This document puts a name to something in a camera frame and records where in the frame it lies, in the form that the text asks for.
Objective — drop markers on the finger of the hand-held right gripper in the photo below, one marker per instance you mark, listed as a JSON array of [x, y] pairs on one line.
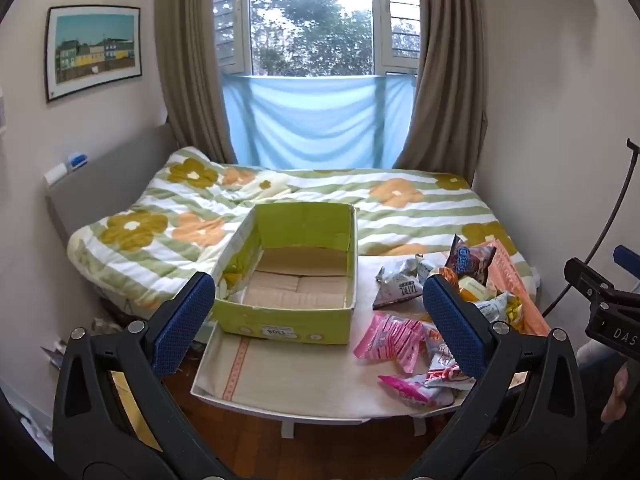
[[629, 259], [585, 277]]

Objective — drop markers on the pile of small packets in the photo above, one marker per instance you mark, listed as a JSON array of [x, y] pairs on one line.
[[497, 307]]

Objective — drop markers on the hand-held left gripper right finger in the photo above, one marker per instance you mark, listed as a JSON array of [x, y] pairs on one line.
[[455, 325]]

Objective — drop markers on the silver snack packet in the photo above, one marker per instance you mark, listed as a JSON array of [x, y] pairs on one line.
[[397, 282]]

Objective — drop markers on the dark blue snack packet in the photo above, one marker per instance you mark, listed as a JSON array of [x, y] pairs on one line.
[[467, 257]]

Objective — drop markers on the small white box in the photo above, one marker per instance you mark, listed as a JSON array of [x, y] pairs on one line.
[[55, 175]]

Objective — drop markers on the white framed window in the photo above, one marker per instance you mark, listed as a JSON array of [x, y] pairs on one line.
[[315, 17]]

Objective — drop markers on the floral striped blanket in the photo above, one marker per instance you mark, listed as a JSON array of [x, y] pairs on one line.
[[210, 215]]

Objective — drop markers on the blue and white brush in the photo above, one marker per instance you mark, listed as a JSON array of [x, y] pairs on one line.
[[77, 160]]

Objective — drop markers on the green cardboard box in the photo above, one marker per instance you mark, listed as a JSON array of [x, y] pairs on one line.
[[295, 325]]

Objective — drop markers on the grey bed headboard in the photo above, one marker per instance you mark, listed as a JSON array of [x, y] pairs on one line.
[[105, 175]]

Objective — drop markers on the light blue cloth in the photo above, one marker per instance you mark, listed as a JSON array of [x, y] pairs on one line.
[[315, 120]]

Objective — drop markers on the small white table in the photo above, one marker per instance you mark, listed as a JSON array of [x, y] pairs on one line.
[[320, 390]]

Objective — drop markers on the framed picture of houses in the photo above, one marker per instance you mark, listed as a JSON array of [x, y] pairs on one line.
[[92, 50]]

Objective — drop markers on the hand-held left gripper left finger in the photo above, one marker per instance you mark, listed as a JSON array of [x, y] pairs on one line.
[[182, 325]]

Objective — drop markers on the pink striped snack packet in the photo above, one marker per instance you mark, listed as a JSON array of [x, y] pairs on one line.
[[395, 342]]

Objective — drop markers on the person's right hand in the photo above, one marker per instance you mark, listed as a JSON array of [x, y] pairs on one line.
[[619, 395]]

